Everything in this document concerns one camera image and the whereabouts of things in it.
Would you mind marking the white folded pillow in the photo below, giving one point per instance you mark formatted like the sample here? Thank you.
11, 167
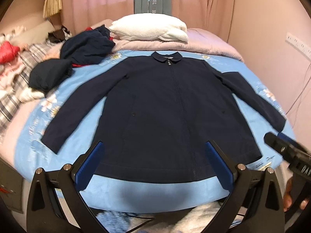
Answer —
149, 27

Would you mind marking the right hand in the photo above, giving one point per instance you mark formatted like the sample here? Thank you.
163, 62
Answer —
287, 199

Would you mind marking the navy blue jacket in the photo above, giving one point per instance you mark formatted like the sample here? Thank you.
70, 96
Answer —
159, 112

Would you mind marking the white wall power strip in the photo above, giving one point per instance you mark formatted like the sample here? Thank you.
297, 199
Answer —
299, 45

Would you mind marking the red garment under pile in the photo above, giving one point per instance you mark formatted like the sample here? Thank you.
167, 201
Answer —
77, 65

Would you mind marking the straw tassel hanging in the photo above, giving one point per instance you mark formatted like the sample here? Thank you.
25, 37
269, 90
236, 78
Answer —
51, 7

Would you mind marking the red puffy jacket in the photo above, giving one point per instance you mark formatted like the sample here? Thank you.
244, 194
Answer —
8, 52

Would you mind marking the pink curtain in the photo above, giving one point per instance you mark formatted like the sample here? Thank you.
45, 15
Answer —
211, 15

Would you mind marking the pink quilt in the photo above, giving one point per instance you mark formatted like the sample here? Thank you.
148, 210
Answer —
199, 41

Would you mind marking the plaid grey white cloth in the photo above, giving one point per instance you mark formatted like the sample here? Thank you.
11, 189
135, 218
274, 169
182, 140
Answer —
13, 84

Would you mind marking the crumpled navy garment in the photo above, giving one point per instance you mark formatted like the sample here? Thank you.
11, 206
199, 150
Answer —
87, 47

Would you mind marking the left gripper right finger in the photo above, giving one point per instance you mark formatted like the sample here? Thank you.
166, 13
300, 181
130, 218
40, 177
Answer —
254, 200

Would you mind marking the folded dark navy garment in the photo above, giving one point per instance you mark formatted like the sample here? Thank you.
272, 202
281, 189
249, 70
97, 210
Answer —
49, 74

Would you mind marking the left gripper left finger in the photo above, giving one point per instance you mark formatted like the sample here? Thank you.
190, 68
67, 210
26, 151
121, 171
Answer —
44, 211

